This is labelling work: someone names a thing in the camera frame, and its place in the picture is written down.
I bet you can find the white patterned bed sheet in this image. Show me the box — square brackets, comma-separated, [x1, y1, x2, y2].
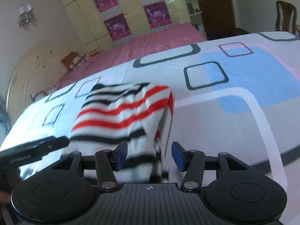
[1, 32, 299, 224]

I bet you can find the dark wooden chair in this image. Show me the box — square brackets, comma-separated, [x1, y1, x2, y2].
[275, 1, 297, 34]

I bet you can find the red white black striped sweater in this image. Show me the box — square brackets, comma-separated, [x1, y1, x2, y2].
[21, 82, 176, 185]

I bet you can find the orange striped pillow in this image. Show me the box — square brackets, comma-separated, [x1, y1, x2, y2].
[61, 51, 82, 70]

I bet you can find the floral pillow by headboard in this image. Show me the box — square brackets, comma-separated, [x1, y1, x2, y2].
[30, 85, 59, 102]

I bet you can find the wall lamp with glass shades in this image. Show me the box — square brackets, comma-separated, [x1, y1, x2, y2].
[18, 4, 35, 27]

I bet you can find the cream wardrobe with posters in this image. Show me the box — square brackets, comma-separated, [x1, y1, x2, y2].
[61, 0, 190, 51]

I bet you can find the dark brown wooden door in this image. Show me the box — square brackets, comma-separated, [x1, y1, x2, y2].
[198, 0, 236, 40]

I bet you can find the cream open corner shelf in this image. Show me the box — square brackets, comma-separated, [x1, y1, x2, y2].
[185, 0, 207, 39]

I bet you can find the pink bed cover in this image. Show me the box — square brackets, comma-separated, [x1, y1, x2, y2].
[56, 23, 206, 88]

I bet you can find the cream curved headboard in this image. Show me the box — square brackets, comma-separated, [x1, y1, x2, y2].
[6, 44, 79, 124]

